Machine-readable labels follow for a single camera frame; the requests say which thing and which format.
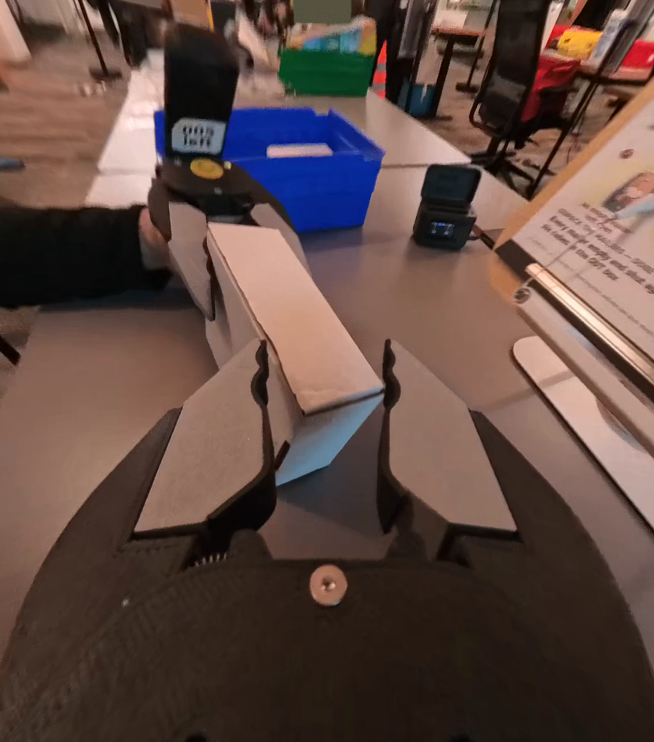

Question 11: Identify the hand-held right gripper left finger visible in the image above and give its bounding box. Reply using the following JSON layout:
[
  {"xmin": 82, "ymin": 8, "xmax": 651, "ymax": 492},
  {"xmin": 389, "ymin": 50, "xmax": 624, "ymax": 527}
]
[{"xmin": 133, "ymin": 339, "xmax": 277, "ymax": 537}]

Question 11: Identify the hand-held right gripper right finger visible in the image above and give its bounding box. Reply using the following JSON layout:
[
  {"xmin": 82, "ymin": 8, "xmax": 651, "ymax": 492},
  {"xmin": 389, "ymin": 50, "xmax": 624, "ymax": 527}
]
[{"xmin": 376, "ymin": 339, "xmax": 518, "ymax": 558}]

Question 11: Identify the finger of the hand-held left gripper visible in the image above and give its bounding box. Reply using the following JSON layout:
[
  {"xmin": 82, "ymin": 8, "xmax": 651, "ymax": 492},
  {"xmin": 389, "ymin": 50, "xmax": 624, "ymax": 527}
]
[
  {"xmin": 249, "ymin": 206, "xmax": 312, "ymax": 274},
  {"xmin": 167, "ymin": 200, "xmax": 218, "ymax": 321}
]

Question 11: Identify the blue plastic bin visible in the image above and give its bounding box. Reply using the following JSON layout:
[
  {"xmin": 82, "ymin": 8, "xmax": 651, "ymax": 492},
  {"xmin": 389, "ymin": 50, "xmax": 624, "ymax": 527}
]
[{"xmin": 153, "ymin": 107, "xmax": 386, "ymax": 234}]

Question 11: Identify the white cardboard mailer box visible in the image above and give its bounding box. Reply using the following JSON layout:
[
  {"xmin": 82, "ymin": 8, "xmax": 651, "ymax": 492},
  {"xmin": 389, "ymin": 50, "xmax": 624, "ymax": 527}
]
[
  {"xmin": 205, "ymin": 223, "xmax": 386, "ymax": 487},
  {"xmin": 266, "ymin": 143, "xmax": 335, "ymax": 159}
]

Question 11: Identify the person's left forearm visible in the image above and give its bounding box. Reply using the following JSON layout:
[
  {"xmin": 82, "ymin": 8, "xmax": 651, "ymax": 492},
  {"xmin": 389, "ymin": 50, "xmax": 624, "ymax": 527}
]
[{"xmin": 0, "ymin": 203, "xmax": 174, "ymax": 314}]

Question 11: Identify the person's left hand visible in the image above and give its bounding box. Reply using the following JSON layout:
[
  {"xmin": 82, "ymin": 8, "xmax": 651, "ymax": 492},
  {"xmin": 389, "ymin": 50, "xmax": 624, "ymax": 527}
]
[{"xmin": 138, "ymin": 205, "xmax": 172, "ymax": 270}]

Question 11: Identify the green plastic bin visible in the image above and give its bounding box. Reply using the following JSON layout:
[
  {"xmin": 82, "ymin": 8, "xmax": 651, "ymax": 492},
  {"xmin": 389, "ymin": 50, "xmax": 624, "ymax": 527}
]
[{"xmin": 278, "ymin": 49, "xmax": 377, "ymax": 97}]

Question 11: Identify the black charging case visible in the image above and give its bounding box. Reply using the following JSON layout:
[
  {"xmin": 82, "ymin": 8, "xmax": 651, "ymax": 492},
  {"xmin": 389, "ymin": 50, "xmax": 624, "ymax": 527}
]
[{"xmin": 412, "ymin": 164, "xmax": 482, "ymax": 251}]

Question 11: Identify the instruction sheet on stand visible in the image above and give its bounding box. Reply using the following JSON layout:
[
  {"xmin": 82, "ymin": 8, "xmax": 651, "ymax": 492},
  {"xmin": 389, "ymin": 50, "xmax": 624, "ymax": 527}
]
[{"xmin": 489, "ymin": 35, "xmax": 654, "ymax": 566}]

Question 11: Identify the orange traffic cone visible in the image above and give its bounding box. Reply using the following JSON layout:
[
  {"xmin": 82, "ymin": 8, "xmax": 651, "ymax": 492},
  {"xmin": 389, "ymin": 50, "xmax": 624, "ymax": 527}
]
[{"xmin": 370, "ymin": 41, "xmax": 389, "ymax": 99}]

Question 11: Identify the blue bucket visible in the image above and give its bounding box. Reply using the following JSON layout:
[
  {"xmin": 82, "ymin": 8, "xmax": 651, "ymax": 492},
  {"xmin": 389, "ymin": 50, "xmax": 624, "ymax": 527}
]
[{"xmin": 405, "ymin": 84, "xmax": 438, "ymax": 118}]

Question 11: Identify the colourful printed pack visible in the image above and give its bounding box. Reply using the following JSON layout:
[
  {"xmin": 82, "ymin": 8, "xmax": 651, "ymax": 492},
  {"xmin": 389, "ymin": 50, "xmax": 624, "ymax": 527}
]
[{"xmin": 289, "ymin": 17, "xmax": 378, "ymax": 56}]

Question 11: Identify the black mesh office chair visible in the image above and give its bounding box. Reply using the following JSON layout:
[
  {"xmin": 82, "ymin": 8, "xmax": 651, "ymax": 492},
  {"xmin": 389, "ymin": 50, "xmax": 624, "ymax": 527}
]
[{"xmin": 469, "ymin": 0, "xmax": 581, "ymax": 198}]

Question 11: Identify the printed instruction sheet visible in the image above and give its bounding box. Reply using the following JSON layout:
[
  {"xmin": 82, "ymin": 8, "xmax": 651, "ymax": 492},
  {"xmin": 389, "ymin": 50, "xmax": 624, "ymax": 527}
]
[{"xmin": 513, "ymin": 64, "xmax": 654, "ymax": 398}]

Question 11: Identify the red bag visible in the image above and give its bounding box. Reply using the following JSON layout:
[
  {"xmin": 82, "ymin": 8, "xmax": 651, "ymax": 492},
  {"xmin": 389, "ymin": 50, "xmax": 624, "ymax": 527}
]
[{"xmin": 521, "ymin": 55, "xmax": 581, "ymax": 124}]

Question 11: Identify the yellow case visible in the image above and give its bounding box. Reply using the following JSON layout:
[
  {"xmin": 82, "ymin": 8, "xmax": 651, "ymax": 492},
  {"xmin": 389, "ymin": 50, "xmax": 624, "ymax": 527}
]
[{"xmin": 556, "ymin": 28, "xmax": 604, "ymax": 59}]

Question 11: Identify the red storage bin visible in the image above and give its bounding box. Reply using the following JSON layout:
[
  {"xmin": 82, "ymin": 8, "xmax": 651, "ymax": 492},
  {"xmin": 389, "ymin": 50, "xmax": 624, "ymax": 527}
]
[{"xmin": 623, "ymin": 39, "xmax": 654, "ymax": 74}]

